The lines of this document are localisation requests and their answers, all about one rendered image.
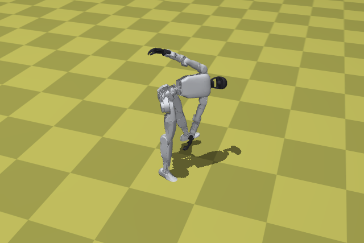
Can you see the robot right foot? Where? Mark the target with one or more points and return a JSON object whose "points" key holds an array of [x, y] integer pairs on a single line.
{"points": [[168, 175]]}

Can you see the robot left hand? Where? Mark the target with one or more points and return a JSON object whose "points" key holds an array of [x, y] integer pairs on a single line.
{"points": [[159, 50]]}

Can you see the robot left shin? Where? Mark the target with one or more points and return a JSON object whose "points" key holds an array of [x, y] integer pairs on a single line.
{"points": [[183, 125]]}

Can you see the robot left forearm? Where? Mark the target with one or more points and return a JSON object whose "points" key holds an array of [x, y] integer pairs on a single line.
{"points": [[175, 56]]}

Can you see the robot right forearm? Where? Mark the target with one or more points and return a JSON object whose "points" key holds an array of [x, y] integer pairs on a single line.
{"points": [[194, 128]]}

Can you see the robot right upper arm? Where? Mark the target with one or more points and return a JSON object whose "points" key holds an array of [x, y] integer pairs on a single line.
{"points": [[200, 109]]}

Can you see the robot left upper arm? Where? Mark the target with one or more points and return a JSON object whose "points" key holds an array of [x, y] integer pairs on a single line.
{"points": [[195, 65]]}

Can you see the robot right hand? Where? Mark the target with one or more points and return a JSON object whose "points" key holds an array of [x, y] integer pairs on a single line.
{"points": [[189, 142]]}

